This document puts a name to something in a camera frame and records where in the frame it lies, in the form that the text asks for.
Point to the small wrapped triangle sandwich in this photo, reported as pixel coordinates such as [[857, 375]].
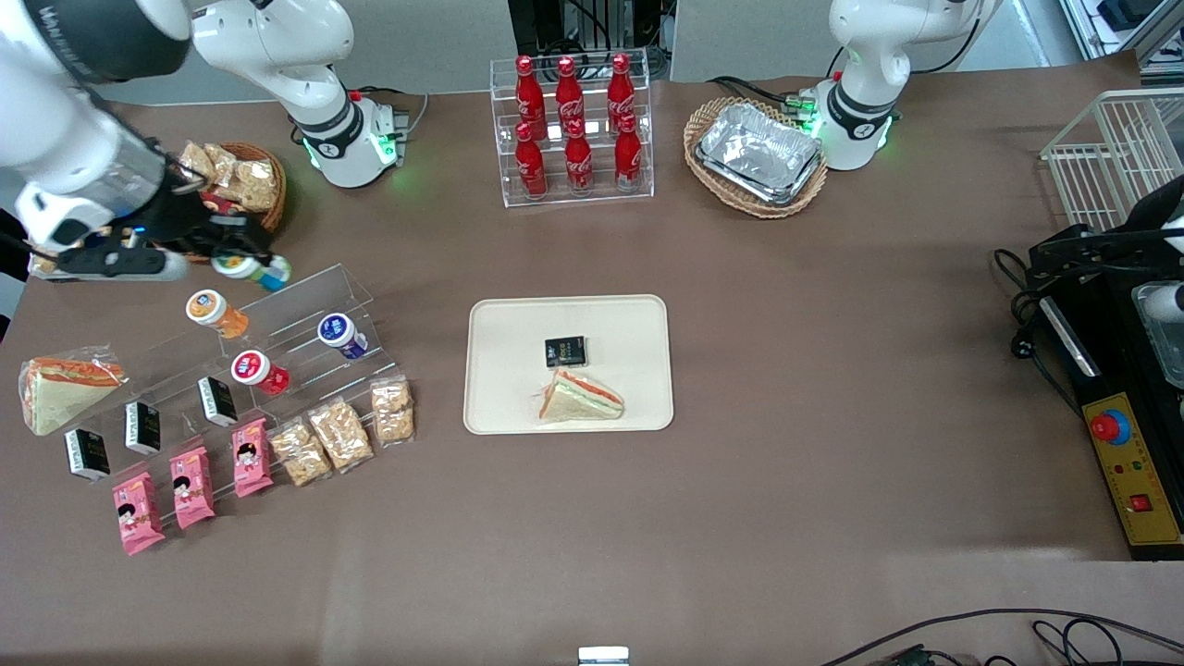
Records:
[[583, 398]]

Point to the clear acrylic stepped display stand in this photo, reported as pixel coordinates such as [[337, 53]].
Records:
[[305, 296]]

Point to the orange gum bottle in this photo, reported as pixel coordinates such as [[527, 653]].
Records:
[[213, 310]]

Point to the aluminium frame shelf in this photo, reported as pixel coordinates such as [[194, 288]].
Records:
[[1128, 18]]

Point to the black white text packet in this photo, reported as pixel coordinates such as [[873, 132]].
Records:
[[87, 454], [217, 400], [142, 427]]

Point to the purple gum bottle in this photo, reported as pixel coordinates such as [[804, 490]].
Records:
[[339, 333]]

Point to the red cola bottle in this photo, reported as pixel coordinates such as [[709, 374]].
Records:
[[628, 159], [579, 165], [530, 92], [531, 166], [621, 88], [569, 92]]

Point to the bagged rice cracker pack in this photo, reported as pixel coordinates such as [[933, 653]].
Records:
[[225, 166], [196, 162], [257, 185]]

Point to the black control box yellow panel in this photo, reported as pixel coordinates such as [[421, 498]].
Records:
[[1133, 462]]

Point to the red gum bottle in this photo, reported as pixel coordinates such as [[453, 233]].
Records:
[[254, 370]]

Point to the black square snack packet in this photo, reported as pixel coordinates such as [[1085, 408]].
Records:
[[565, 351]]

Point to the small white metal bracket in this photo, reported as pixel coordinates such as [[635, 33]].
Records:
[[603, 656]]

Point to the pink cartoon snack pack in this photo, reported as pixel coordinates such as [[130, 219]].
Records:
[[137, 513], [252, 456], [191, 487]]

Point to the cream rectangular tray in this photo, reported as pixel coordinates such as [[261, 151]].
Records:
[[629, 324]]

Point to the wicker basket with foil trays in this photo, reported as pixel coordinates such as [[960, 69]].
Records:
[[740, 205]]

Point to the clear acrylic bottle rack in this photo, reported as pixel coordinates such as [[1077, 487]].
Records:
[[504, 190]]

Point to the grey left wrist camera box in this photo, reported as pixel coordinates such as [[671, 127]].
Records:
[[1164, 298]]

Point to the wicker basket with snacks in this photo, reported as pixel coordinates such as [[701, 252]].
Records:
[[276, 199]]

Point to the stacked aluminium foil trays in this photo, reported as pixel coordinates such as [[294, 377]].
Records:
[[758, 148]]

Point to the clear wrapped rice crisp bar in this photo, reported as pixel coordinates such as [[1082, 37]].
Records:
[[392, 410], [300, 452], [340, 434]]

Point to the large wrapped triangle sandwich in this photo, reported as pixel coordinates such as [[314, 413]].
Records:
[[65, 393]]

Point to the black equipment rack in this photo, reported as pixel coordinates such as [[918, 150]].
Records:
[[555, 23]]

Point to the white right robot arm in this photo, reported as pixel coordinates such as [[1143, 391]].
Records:
[[277, 46]]

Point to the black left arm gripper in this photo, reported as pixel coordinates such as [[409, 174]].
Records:
[[1143, 218]]

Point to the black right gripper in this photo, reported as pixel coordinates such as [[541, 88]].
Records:
[[182, 217]]

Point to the green gum bottle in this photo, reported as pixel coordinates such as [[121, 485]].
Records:
[[242, 268]]

